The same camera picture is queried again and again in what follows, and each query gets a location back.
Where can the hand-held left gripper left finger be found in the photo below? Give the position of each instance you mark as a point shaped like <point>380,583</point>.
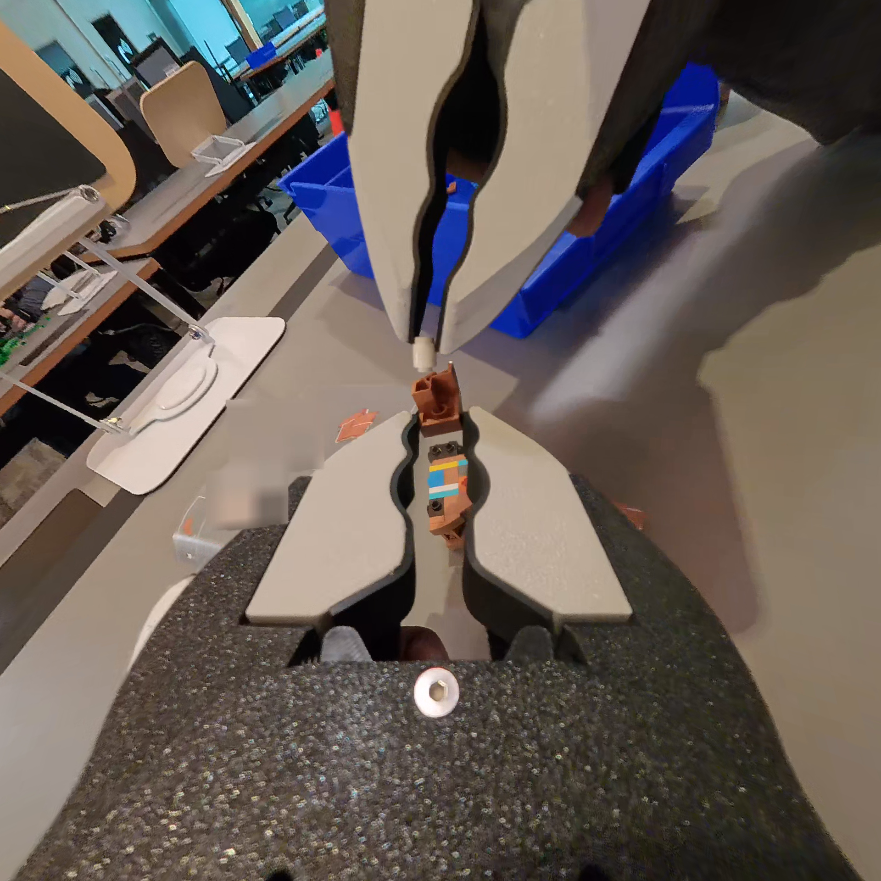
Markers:
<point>330,544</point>

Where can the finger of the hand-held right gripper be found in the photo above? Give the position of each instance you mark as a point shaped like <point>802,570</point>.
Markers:
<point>550,137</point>
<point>392,103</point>

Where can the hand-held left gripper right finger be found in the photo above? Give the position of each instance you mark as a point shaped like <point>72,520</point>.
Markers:
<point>544,544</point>

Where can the brown brick assembly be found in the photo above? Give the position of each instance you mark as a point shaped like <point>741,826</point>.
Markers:
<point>632,515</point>

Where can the small brown brick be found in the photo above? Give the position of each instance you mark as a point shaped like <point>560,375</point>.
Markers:
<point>440,406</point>

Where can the small white round brick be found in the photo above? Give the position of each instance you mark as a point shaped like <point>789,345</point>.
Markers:
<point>423,354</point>

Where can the person's right forearm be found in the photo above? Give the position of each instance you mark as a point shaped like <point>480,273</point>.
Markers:
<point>791,62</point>

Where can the person's left hand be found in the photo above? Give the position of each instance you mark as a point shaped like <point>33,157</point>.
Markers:
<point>423,643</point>

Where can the multicoloured brick model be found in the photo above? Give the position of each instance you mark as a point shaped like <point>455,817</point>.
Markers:
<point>444,509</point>

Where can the wood-edged grey table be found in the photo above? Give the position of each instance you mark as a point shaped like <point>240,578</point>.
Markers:
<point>103,303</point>
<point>275,117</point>

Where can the large blue storage bin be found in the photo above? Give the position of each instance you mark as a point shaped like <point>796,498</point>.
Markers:
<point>323,199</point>

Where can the grey instruction booklet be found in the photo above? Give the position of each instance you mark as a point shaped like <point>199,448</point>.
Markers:
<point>358,423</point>

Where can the small blue bin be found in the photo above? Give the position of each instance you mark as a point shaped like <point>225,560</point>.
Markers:
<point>260,56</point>

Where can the small clear plastic object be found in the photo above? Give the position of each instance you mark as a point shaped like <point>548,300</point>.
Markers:
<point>187,533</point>

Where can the clear plastic tray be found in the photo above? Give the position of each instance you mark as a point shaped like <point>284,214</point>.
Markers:
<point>220,151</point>

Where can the white bar on clear legs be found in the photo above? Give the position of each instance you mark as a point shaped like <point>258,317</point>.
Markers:
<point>48,234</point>

